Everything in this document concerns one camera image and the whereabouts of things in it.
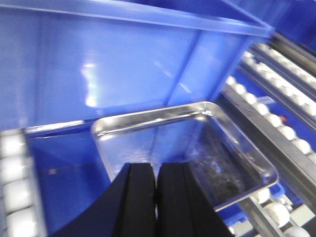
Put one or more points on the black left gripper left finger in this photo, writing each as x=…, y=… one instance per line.
x=125, y=209

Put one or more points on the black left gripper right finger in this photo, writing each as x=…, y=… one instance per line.
x=183, y=209

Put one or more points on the silver metal tray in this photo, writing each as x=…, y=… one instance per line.
x=224, y=162

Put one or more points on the white roller track far left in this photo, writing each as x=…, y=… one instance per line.
x=21, y=209

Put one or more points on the white roller track centre-right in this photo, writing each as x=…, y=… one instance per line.
x=299, y=137

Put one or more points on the large blue bin right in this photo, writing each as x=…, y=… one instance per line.
x=66, y=60

